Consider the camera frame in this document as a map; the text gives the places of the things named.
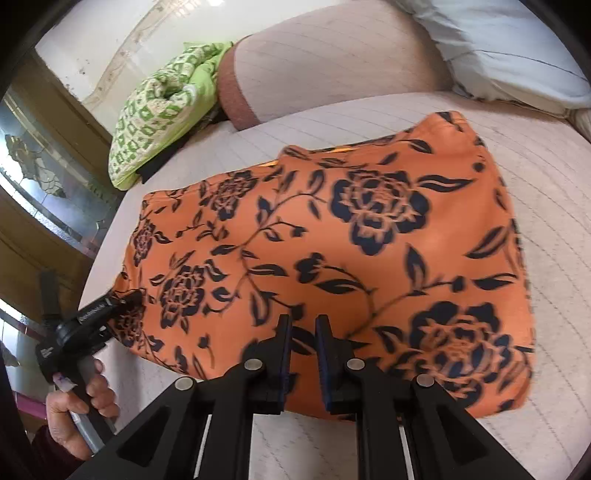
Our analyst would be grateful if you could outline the person's left hand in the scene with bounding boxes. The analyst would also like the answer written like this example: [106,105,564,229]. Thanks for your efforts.
[45,359,121,462]

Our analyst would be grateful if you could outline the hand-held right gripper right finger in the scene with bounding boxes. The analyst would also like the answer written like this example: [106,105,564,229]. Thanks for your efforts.
[315,314,527,480]

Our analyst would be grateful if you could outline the green checkered pillow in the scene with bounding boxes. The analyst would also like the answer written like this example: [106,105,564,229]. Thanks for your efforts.
[108,41,234,191]

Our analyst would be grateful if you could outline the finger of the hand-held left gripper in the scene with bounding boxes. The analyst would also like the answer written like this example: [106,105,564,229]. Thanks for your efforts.
[76,290,145,328]

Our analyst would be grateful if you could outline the pink bolster cushion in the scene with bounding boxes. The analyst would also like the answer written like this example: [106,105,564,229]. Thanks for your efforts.
[217,0,455,131]

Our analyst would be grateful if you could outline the orange floral sweater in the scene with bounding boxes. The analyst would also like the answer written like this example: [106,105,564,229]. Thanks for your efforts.
[113,110,536,423]

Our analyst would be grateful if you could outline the light blue pillow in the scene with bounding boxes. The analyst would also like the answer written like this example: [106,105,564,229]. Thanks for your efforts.
[392,0,591,112]

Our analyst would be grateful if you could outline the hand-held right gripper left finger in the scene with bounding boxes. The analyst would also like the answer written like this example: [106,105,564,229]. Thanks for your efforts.
[65,314,294,480]

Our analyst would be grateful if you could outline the person's left forearm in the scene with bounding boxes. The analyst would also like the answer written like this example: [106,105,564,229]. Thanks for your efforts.
[18,422,88,480]

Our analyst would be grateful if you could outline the wooden door with glass panel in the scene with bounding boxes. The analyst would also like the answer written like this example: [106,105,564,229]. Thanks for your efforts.
[0,51,125,324]

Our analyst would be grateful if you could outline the bed with pink quilted mat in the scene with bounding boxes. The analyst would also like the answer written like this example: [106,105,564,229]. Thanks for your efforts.
[76,90,591,480]

